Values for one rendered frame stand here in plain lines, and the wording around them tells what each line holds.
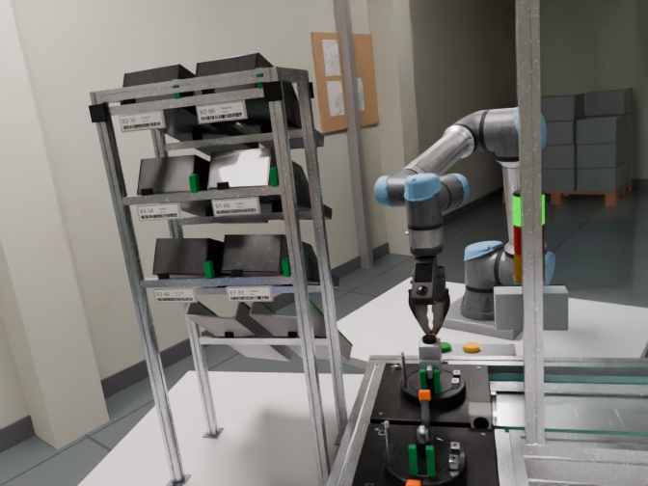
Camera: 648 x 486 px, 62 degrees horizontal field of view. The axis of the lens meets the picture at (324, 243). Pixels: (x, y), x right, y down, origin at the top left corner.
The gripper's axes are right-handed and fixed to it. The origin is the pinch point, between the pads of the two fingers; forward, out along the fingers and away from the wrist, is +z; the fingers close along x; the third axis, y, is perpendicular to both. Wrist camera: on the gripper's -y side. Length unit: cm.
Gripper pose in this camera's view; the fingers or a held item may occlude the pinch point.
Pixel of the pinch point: (431, 334)
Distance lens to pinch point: 124.8
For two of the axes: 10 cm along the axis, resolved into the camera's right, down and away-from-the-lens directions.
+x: -9.6, 0.4, 2.6
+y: 2.4, -2.7, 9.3
